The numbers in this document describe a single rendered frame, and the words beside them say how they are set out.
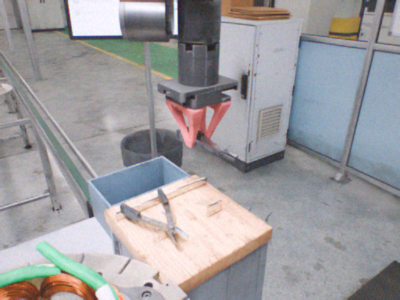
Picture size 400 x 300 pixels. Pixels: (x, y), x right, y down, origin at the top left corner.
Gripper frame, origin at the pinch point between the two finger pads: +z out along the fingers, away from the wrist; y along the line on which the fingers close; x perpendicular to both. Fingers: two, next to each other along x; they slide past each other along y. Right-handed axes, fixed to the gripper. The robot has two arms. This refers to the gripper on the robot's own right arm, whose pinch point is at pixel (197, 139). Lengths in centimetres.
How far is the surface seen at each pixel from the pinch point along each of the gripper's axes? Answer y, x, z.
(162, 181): -3.9, -17.8, 18.5
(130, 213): 11.7, -1.3, 9.6
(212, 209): 0.1, 4.4, 10.8
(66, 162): 0, -87, 44
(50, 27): -318, -1297, 127
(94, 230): 7, -38, 41
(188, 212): 2.8, 1.6, 11.9
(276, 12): -168, -126, -5
